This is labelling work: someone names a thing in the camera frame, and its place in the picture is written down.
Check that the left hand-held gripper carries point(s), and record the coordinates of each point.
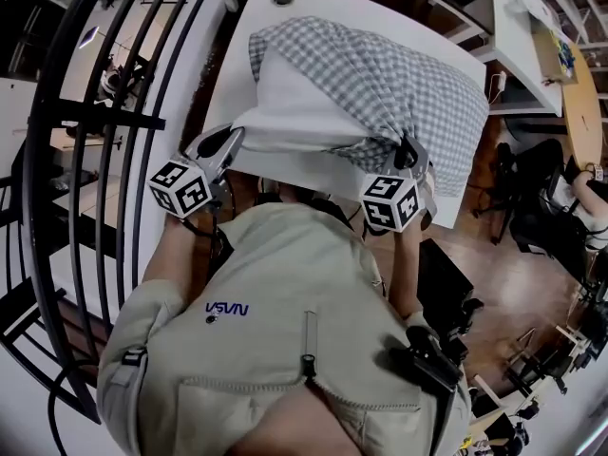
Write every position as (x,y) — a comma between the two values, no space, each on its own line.
(183,188)

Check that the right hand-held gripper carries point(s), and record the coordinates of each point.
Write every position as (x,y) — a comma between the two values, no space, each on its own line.
(389,204)

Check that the grey checked pillowcase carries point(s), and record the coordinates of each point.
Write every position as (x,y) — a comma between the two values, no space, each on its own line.
(394,79)

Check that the white pillow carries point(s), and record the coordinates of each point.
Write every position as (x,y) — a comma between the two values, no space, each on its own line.
(294,107)

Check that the person's right forearm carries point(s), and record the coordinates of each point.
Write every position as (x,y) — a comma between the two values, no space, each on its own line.
(404,273)

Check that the person's left forearm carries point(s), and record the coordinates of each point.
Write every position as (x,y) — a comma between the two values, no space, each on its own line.
(171,250)

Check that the black metal railing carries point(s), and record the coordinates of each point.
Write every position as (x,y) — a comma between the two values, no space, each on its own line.
(119,124)

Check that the black clip-mounted device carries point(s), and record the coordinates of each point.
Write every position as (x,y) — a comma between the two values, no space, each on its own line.
(442,273)

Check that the white power adapter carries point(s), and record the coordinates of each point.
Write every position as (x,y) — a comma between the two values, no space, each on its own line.
(501,80)

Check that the white and black machine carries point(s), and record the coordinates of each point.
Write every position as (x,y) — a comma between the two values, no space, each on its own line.
(114,79)

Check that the black office chair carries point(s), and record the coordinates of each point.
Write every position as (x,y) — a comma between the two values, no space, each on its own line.
(537,207)

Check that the person's beige vest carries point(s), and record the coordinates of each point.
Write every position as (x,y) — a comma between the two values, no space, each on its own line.
(266,278)

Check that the white table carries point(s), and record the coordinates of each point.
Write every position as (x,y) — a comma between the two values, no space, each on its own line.
(342,12)

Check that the white desk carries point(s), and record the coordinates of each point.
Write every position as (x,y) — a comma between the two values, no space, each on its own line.
(518,41)

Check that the open cardboard box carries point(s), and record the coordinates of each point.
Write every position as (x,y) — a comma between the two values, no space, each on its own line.
(551,60)

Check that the round wooden table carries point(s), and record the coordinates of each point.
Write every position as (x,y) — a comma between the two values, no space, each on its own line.
(582,112)

